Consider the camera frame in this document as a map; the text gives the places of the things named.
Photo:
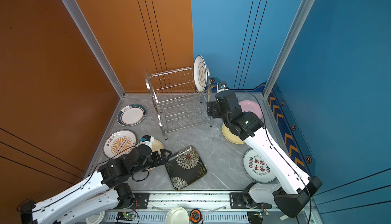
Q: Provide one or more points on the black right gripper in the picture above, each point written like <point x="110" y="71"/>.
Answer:
<point x="212" y="108"/>

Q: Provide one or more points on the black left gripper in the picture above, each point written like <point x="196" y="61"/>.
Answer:
<point x="157" y="157"/>

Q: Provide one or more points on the cream beige round plate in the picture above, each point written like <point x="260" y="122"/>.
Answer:
<point x="157" y="145"/>

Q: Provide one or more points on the black square floral plate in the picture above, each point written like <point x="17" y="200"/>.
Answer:
<point x="185" y="167"/>

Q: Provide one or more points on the silver wire dish rack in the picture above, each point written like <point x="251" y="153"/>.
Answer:
<point x="177" y="101"/>

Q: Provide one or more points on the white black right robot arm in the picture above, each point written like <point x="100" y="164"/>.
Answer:
<point x="295" y="188"/>

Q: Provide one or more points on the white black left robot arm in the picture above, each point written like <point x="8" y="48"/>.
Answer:
<point x="105" y="189"/>

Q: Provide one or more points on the pink round plate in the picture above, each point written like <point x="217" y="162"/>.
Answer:
<point x="250" y="106"/>

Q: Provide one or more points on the yellow round plate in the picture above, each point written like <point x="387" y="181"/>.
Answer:
<point x="230" y="136"/>

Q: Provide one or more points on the white plate orange sunburst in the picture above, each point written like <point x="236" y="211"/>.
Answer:
<point x="119" y="143"/>

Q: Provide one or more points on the white plate green maroon rim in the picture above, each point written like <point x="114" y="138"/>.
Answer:
<point x="131" y="115"/>

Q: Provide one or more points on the white round bowl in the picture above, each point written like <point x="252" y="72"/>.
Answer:
<point x="177" y="215"/>

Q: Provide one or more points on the green circuit board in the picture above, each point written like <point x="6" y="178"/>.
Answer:
<point x="126" y="216"/>

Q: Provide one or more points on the orange black tape measure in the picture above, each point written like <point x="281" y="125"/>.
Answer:
<point x="196" y="217"/>

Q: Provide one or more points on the white plate red characters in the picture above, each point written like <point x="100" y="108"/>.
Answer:
<point x="257" y="168"/>

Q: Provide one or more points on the white round lid with label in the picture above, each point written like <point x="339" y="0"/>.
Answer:
<point x="96" y="218"/>

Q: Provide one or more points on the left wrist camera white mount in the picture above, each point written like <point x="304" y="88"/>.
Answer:
<point x="147" y="140"/>

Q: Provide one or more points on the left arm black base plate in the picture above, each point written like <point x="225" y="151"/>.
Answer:
<point x="139" y="200"/>

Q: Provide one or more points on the aluminium frame rail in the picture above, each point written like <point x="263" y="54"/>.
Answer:
<point x="214" y="206"/>

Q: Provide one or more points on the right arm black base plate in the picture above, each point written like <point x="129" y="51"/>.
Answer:
<point x="240" y="200"/>

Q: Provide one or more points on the small circuit board with wires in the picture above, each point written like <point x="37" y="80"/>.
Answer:
<point x="257" y="217"/>

